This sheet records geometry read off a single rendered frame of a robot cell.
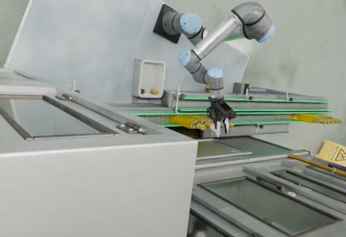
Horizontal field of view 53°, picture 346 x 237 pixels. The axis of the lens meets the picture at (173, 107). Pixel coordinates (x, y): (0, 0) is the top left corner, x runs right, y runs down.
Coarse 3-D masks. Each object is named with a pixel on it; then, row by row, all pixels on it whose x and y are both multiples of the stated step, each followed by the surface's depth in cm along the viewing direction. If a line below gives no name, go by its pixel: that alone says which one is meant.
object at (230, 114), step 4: (220, 104) 177; (224, 104) 178; (220, 108) 176; (224, 108) 175; (228, 108) 176; (224, 112) 174; (228, 112) 173; (232, 112) 173; (228, 116) 173; (232, 116) 172
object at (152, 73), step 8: (144, 64) 212; (152, 64) 216; (160, 64) 215; (144, 72) 213; (152, 72) 217; (160, 72) 215; (144, 80) 214; (152, 80) 218; (160, 80) 216; (144, 88) 215; (152, 88) 219; (160, 88) 216; (144, 96) 208; (152, 96) 211; (160, 96) 215
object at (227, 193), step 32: (224, 160) 181; (256, 160) 193; (288, 160) 204; (320, 160) 215; (192, 192) 138; (224, 192) 148; (256, 192) 152; (288, 192) 154; (320, 192) 159; (192, 224) 116; (224, 224) 118; (256, 224) 117; (288, 224) 124; (320, 224) 127
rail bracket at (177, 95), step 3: (171, 93) 211; (174, 93) 210; (177, 93) 207; (180, 93) 207; (177, 96) 207; (180, 96) 204; (183, 96) 204; (177, 99) 208; (177, 102) 208; (177, 105) 208; (177, 108) 209; (174, 111) 209; (177, 111) 208
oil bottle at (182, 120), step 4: (172, 116) 215; (176, 116) 212; (180, 116) 209; (184, 116) 209; (188, 116) 210; (172, 120) 215; (176, 120) 212; (180, 120) 209; (184, 120) 206; (188, 120) 203; (192, 120) 202; (196, 120) 203; (180, 124) 209; (184, 124) 206; (188, 124) 203; (192, 124) 201; (192, 128) 202
